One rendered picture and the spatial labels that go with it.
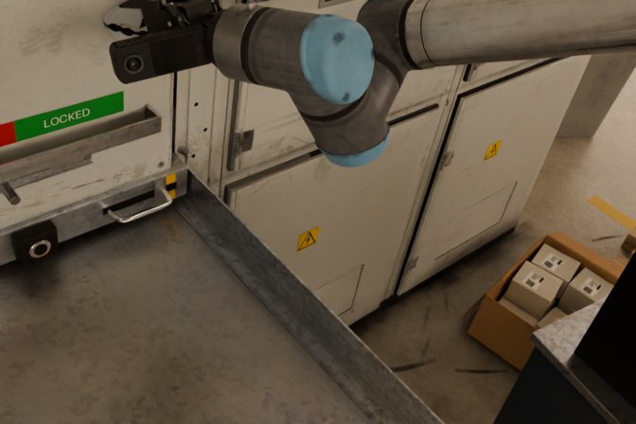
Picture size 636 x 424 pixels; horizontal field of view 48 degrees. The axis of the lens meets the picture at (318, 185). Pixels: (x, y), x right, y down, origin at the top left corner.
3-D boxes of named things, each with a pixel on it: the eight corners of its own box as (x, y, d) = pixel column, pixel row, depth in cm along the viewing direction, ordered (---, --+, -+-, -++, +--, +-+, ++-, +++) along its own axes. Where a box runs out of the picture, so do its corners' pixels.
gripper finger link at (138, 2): (132, 26, 93) (182, 35, 89) (122, 30, 92) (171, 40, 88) (125, -10, 91) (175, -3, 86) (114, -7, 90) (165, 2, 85)
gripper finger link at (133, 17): (131, 11, 98) (179, 19, 94) (97, 24, 94) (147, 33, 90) (126, -11, 97) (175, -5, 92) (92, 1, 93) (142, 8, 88)
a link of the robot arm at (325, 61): (351, 127, 79) (322, 67, 71) (262, 105, 86) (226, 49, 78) (387, 62, 83) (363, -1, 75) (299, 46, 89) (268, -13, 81)
